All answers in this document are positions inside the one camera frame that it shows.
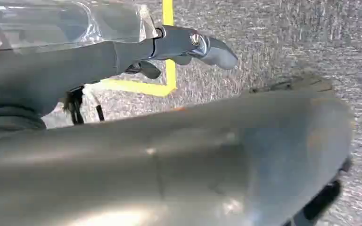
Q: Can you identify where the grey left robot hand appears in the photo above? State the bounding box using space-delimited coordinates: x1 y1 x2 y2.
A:
0 24 354 226

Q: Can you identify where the yellow floor tape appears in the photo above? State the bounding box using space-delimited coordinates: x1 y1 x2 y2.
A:
99 0 178 97

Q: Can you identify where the ribbed grey left arm sleeve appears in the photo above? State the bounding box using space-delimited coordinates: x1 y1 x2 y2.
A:
0 104 47 147

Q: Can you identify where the clear plastic cover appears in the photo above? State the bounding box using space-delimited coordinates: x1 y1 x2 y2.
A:
0 0 159 60

